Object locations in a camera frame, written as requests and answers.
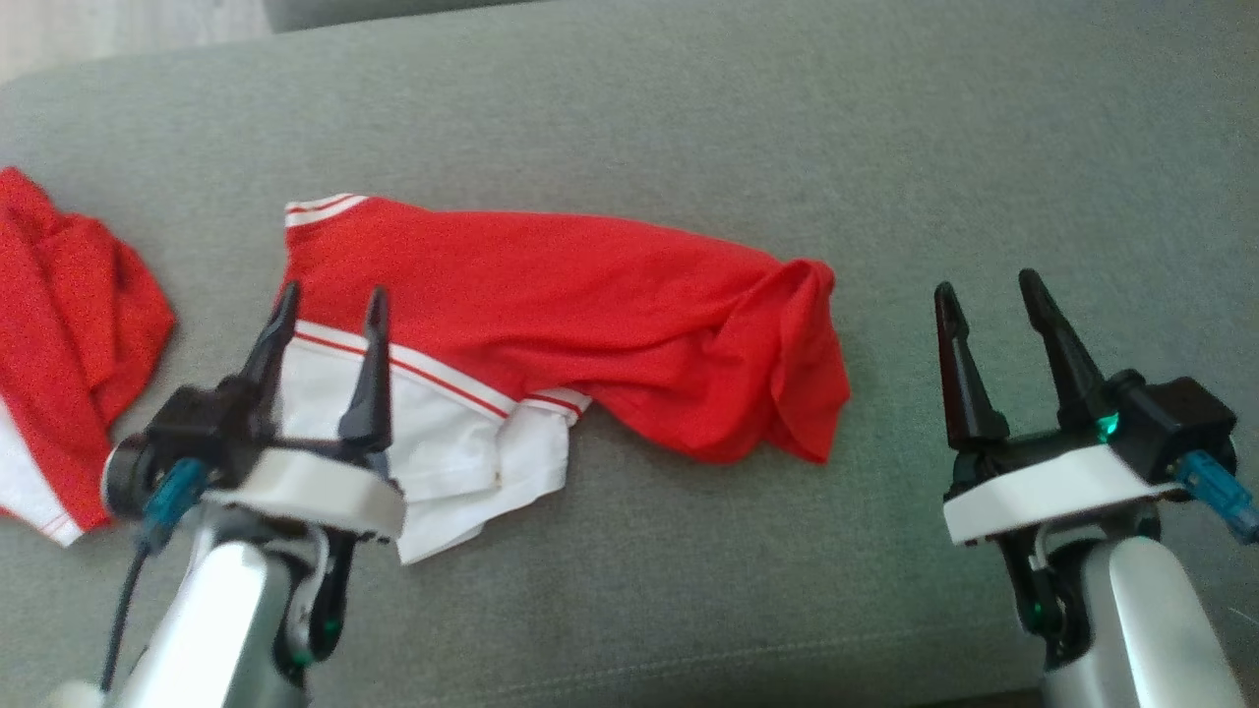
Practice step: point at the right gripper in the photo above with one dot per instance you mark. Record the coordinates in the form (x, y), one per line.
(1043, 487)

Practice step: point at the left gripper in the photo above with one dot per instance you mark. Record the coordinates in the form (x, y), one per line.
(315, 487)

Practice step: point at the red garment with white panel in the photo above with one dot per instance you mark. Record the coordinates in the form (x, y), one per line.
(69, 295)

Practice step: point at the red garment with care label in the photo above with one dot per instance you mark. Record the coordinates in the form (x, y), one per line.
(590, 295)

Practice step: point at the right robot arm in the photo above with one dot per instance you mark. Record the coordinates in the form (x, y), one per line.
(1141, 629)

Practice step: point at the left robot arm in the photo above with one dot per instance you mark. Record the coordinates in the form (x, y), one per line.
(216, 619)

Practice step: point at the long grey sofa seat cushion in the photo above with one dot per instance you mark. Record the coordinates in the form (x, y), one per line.
(393, 10)

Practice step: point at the large grey sofa seat cushion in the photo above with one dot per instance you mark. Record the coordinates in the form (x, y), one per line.
(689, 98)

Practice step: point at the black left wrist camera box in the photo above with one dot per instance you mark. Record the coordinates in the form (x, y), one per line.
(197, 418)

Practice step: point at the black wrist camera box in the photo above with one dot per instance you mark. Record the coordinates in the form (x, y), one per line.
(197, 418)
(1175, 418)

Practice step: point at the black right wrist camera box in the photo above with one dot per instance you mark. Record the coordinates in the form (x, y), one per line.
(1175, 418)

